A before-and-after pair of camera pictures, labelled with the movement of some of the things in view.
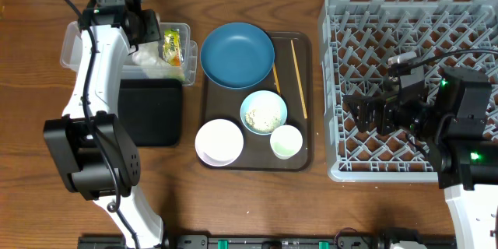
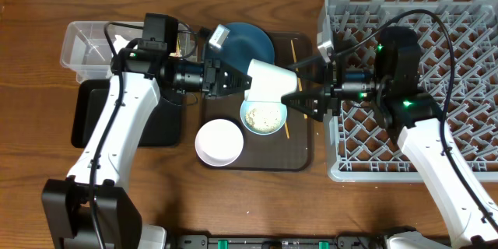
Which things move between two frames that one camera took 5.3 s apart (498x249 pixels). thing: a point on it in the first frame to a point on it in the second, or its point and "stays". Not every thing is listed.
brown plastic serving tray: x=292 y=78 stays
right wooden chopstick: x=300 y=87 stays
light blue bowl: x=263 y=111 stays
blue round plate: x=237 y=55 stays
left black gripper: x=110 y=2 to x=211 y=78
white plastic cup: x=285 y=141 to x=269 y=83
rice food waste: x=264 y=120 stays
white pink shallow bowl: x=219 y=142 stays
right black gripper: x=386 y=105 to x=332 y=92
